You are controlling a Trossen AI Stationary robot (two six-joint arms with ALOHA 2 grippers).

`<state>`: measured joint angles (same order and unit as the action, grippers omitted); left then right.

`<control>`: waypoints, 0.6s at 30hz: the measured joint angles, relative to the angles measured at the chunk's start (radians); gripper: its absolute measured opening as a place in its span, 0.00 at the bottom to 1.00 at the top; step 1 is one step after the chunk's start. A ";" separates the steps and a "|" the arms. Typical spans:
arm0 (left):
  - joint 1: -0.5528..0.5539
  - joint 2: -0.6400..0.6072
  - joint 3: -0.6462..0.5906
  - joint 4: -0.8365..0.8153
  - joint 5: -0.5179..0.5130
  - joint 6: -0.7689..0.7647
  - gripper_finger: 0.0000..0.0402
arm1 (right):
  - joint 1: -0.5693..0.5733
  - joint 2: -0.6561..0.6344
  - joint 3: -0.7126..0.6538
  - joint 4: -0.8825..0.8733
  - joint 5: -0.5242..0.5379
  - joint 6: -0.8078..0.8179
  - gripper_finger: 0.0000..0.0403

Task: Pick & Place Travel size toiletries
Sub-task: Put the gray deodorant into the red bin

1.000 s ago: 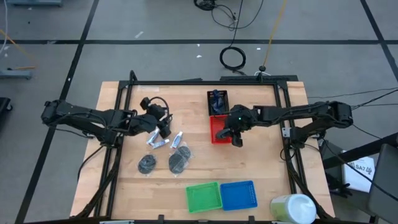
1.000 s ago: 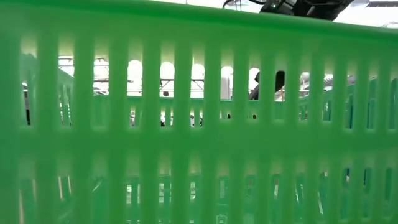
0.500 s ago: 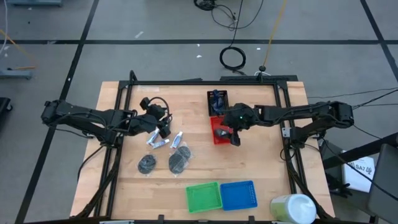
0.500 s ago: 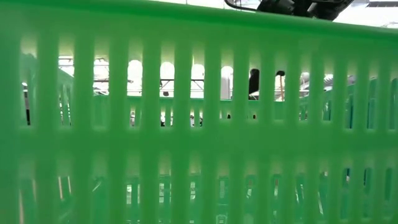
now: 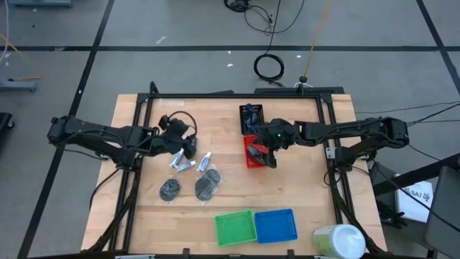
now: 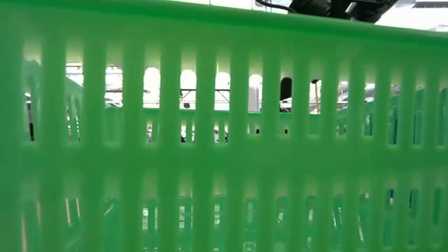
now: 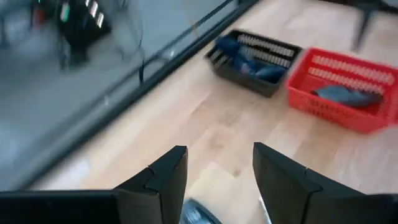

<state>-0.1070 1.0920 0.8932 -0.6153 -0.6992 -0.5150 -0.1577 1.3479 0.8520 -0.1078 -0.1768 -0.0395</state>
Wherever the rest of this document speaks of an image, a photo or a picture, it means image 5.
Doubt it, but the blue plastic basket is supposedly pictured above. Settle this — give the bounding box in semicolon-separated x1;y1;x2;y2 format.
254;208;299;245

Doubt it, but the grey chair panel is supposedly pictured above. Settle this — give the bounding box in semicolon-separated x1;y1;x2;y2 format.
425;165;460;258

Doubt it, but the black metal table frame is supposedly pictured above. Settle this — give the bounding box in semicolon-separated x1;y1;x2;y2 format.
86;81;387;257

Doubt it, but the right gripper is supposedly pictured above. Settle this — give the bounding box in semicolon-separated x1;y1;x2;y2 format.
251;117;300;170

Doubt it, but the black cable tangle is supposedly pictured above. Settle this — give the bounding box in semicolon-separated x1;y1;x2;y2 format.
223;0;306;37

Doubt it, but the black flat strip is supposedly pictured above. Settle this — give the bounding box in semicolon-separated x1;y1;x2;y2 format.
254;86;345;96

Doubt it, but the white travel toothpaste tube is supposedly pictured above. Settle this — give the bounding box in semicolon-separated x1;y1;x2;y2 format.
168;147;185;170
175;160;197;172
196;151;213;173

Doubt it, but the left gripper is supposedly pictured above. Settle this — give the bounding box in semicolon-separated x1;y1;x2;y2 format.
152;120;198;160

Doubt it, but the grey deodorant stick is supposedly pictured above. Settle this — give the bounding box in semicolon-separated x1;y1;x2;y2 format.
247;143;269;160

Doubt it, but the blue-grey floor rail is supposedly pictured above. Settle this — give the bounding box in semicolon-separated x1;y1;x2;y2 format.
6;0;75;8

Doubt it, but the wipes canister white lid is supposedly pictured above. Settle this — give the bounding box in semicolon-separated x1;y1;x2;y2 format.
311;223;367;259

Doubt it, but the black slanted beam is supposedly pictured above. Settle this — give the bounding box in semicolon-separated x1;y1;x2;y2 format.
372;153;460;197

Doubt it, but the black plastic basket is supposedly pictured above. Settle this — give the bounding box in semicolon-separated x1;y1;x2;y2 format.
239;104;266;136

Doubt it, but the short yellow cable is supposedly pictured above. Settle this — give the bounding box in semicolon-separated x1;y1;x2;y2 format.
0;33;43;82

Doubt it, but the black floor object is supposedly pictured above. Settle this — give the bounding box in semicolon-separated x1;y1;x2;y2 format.
0;112;16;132

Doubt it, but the grey metal floor base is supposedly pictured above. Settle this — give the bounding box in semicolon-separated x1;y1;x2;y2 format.
0;79;39;93

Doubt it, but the white printed cardboard box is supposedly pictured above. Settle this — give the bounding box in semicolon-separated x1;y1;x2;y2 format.
394;173;435;224

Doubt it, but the green plastic basket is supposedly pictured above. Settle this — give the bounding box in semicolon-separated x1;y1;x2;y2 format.
213;209;258;247

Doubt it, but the red plastic basket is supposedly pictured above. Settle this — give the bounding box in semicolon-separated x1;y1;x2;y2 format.
242;135;274;169

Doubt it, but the long yellow cable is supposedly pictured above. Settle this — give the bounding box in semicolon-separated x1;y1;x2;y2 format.
303;0;334;78

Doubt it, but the clear tape strip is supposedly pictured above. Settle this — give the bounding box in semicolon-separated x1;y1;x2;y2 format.
157;99;185;108

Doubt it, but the coiled black cable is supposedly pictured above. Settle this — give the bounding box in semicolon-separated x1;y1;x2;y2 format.
253;0;286;83

